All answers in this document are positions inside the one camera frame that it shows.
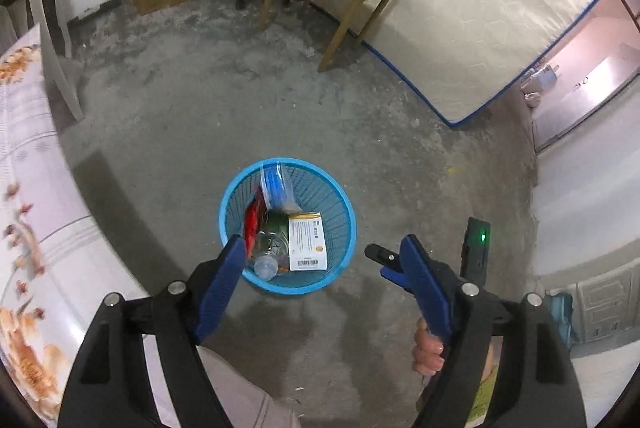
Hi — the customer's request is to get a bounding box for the person's right forearm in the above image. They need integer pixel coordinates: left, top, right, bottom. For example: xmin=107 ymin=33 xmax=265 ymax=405
xmin=417 ymin=338 xmax=500 ymax=428

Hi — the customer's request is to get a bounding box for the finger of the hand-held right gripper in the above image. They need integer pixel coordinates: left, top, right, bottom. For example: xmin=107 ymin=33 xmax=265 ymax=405
xmin=364 ymin=244 xmax=416 ymax=295

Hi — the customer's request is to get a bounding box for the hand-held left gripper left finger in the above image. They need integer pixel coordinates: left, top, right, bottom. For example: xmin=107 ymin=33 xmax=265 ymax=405
xmin=57 ymin=234 xmax=248 ymax=428

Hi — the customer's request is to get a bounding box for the blue plastic wastebasket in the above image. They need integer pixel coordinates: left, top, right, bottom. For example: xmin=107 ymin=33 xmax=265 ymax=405
xmin=218 ymin=157 xmax=357 ymax=295

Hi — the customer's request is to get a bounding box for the white mattress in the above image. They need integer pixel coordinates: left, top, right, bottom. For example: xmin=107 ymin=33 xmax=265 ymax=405
xmin=295 ymin=0 xmax=626 ymax=127

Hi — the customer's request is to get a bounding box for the person's right hand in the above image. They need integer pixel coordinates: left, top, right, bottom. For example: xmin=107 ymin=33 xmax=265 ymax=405
xmin=412 ymin=318 xmax=446 ymax=376

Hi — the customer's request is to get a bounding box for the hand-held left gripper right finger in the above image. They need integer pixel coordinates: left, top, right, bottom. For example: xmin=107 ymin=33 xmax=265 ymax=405
xmin=399 ymin=234 xmax=586 ymax=428

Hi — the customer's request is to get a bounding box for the green label plastic bottle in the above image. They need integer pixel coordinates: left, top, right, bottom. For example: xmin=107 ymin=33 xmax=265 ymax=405
xmin=252 ymin=212 xmax=292 ymax=281

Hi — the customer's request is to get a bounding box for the blue white packet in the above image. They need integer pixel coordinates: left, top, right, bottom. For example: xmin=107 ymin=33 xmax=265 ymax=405
xmin=260 ymin=163 xmax=303 ymax=215

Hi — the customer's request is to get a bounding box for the person's trouser leg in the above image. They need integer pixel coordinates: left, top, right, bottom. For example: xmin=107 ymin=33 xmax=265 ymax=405
xmin=145 ymin=343 xmax=302 ymax=428

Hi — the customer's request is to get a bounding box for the white box with barcode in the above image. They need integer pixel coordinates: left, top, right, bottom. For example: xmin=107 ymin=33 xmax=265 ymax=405
xmin=287 ymin=211 xmax=328 ymax=272

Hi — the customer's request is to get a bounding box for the white cabinet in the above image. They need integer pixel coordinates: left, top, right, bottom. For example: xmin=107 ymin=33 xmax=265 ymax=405
xmin=545 ymin=258 xmax=640 ymax=350

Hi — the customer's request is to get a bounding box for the red snack packet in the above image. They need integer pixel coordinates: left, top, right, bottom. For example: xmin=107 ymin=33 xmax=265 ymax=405
xmin=243 ymin=195 xmax=267 ymax=256

